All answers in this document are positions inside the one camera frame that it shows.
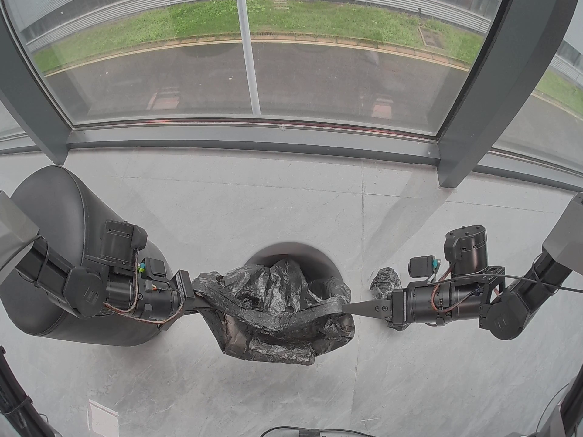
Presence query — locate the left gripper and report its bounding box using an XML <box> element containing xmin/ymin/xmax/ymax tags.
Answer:
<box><xmin>108</xmin><ymin>269</ymin><xmax>192</xmax><ymax>333</ymax></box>

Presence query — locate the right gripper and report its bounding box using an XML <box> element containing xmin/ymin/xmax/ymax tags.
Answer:
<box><xmin>387</xmin><ymin>284</ymin><xmax>481</xmax><ymax>331</ymax></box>

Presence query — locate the black plastic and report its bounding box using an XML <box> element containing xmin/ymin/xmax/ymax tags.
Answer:
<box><xmin>370</xmin><ymin>267</ymin><xmax>402</xmax><ymax>301</ymax></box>

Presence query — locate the black plastic bag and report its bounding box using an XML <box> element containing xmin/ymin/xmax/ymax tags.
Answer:
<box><xmin>191</xmin><ymin>259</ymin><xmax>356</xmax><ymax>367</ymax></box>

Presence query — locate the grey trash bin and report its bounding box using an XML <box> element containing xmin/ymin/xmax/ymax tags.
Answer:
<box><xmin>245</xmin><ymin>242</ymin><xmax>352</xmax><ymax>317</ymax></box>

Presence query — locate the dark grey round chair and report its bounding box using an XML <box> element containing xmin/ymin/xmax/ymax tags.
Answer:
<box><xmin>8</xmin><ymin>164</ymin><xmax>180</xmax><ymax>347</ymax></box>

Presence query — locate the window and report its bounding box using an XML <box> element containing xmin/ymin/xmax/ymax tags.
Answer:
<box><xmin>0</xmin><ymin>0</ymin><xmax>583</xmax><ymax>197</ymax></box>

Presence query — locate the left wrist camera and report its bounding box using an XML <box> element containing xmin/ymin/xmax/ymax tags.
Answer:
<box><xmin>139</xmin><ymin>257</ymin><xmax>171</xmax><ymax>282</ymax></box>

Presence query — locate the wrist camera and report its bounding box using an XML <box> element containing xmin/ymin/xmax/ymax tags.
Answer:
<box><xmin>407</xmin><ymin>254</ymin><xmax>443</xmax><ymax>280</ymax></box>
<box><xmin>139</xmin><ymin>257</ymin><xmax>171</xmax><ymax>282</ymax></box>

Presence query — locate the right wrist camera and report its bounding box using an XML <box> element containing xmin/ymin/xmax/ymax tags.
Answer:
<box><xmin>407</xmin><ymin>254</ymin><xmax>443</xmax><ymax>280</ymax></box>

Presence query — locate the black cable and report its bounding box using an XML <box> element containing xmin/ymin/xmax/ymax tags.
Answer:
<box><xmin>478</xmin><ymin>272</ymin><xmax>583</xmax><ymax>295</ymax></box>

